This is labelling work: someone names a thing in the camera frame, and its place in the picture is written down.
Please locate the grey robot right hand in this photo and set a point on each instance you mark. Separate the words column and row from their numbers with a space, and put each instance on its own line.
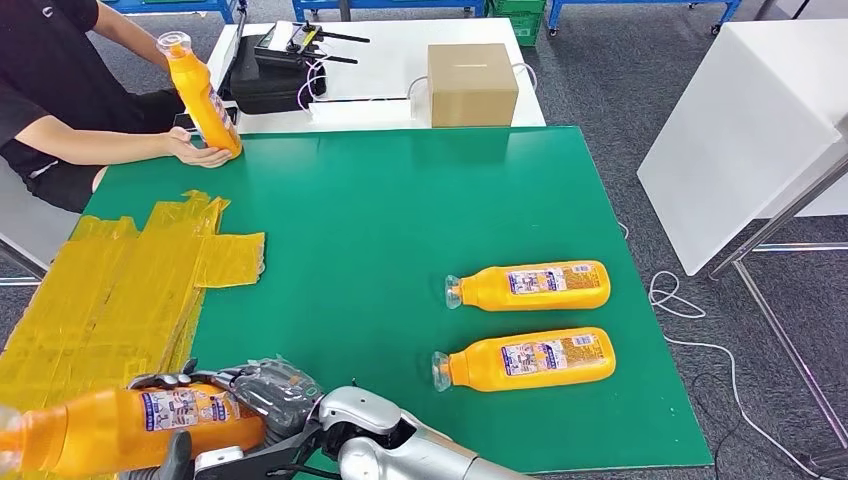
column 278, row 397

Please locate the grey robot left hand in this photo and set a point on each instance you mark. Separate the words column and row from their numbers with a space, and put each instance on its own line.
column 177, row 457

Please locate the person's right hand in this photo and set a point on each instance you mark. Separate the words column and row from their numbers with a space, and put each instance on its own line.
column 192, row 152

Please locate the orange bottle with clear cap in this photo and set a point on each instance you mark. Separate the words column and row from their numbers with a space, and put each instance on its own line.
column 484, row 364
column 199, row 99
column 490, row 288
column 99, row 430

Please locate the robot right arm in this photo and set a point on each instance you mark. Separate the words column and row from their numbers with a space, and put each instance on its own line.
column 424, row 457

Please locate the person's left forearm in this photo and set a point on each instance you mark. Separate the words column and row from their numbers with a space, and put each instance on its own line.
column 126, row 33

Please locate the person's right forearm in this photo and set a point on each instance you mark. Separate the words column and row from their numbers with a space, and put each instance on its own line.
column 99, row 144

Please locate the black carry case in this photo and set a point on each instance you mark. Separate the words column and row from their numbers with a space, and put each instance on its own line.
column 265, row 86

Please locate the black remote controller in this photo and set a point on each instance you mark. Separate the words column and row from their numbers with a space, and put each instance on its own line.
column 285, row 46

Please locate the blue metal rack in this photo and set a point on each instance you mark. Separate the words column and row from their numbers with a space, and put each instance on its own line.
column 397, row 5
column 166, row 6
column 729, row 10

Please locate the yellow taped film patch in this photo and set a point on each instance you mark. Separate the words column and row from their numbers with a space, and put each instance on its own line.
column 119, row 298

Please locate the person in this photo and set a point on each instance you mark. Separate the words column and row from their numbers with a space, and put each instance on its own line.
column 46, row 66

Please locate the green table mat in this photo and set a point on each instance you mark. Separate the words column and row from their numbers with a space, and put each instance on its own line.
column 371, row 252

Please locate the pale grey bench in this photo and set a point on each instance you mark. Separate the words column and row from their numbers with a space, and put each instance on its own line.
column 33, row 225

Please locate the brown cardboard box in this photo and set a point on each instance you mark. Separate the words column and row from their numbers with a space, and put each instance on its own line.
column 470, row 86

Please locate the green plastic crate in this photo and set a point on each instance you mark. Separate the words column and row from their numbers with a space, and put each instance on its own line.
column 520, row 5
column 526, row 30

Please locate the large white table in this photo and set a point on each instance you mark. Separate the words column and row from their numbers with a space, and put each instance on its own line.
column 729, row 132

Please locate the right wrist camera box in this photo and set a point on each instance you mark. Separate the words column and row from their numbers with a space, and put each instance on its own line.
column 218, row 460

